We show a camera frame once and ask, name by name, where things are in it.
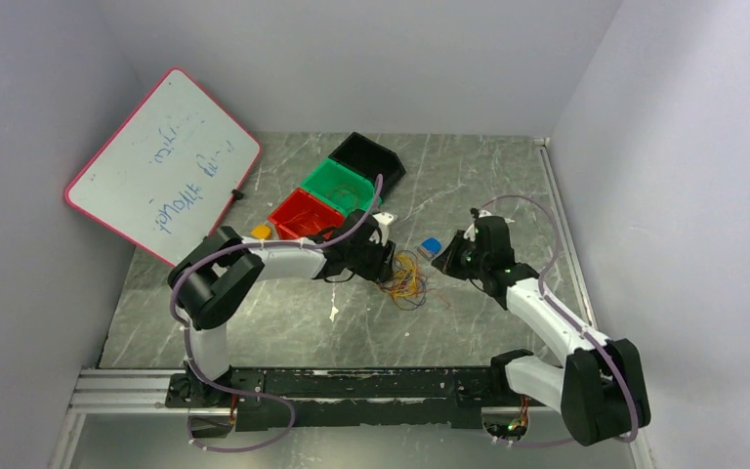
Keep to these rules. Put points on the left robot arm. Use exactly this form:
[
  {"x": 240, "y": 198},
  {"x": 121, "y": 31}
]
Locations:
[{"x": 209, "y": 285}]

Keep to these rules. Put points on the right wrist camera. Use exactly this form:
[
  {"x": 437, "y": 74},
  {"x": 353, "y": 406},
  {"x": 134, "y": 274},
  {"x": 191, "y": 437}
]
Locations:
[{"x": 484, "y": 218}]

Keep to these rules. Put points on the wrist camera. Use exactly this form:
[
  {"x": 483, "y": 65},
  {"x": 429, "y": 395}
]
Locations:
[
  {"x": 384, "y": 221},
  {"x": 484, "y": 218}
]

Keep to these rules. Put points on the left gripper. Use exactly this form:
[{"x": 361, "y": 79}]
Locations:
[{"x": 381, "y": 270}]

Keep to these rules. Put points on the yellow eraser block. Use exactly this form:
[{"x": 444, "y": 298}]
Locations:
[{"x": 262, "y": 232}]

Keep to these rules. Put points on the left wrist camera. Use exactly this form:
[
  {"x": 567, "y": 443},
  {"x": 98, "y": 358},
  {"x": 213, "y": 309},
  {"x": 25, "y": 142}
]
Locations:
[{"x": 384, "y": 221}]

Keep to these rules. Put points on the red plastic bin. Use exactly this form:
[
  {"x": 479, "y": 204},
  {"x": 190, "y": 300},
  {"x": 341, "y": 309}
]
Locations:
[{"x": 302, "y": 214}]

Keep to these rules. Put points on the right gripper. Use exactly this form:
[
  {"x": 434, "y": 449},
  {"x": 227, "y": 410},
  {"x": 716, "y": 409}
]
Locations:
[{"x": 447, "y": 260}]

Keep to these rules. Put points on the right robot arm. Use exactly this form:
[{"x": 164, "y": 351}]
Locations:
[{"x": 599, "y": 389}]

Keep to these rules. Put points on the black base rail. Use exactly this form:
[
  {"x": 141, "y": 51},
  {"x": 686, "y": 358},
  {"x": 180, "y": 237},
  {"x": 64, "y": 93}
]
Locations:
[{"x": 264, "y": 398}]

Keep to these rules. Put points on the pink framed whiteboard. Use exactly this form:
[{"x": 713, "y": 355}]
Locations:
[{"x": 167, "y": 176}]

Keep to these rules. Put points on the black plastic bin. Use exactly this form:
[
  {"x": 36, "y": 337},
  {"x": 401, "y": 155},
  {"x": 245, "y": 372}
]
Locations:
[{"x": 369, "y": 160}]

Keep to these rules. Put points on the blue eraser block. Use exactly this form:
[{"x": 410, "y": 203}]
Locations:
[{"x": 429, "y": 248}]

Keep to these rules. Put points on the green plastic bin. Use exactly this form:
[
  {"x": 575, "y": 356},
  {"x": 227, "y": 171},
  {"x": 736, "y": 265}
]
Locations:
[{"x": 339, "y": 187}]

